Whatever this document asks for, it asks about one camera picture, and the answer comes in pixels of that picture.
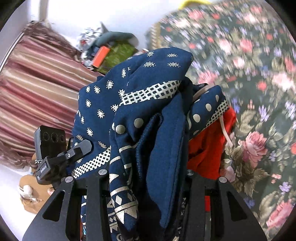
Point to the floral bed blanket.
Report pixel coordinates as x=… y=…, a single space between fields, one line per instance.
x=254 y=81

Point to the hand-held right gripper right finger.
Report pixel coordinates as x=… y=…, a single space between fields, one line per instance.
x=196 y=185

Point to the small white object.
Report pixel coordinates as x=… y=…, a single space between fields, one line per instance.
x=27 y=189

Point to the navy patterned garment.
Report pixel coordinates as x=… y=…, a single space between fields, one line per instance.
x=138 y=76

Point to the striped maroon curtain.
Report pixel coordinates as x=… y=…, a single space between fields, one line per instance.
x=34 y=92

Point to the curtain rail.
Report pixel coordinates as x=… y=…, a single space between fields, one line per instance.
x=12 y=49

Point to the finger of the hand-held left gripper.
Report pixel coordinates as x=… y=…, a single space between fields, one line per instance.
x=76 y=150

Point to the green patterned cloth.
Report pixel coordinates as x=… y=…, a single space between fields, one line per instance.
x=119 y=56

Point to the yellow fluffy object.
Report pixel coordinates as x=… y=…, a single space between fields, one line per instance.
x=194 y=2

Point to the orange box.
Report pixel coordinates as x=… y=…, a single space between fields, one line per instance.
x=100 y=56

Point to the brown cardboard box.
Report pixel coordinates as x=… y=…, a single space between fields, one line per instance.
x=34 y=201

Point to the red garment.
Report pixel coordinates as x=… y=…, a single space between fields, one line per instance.
x=208 y=143

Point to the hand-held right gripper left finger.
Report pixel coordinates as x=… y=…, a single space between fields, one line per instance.
x=94 y=183

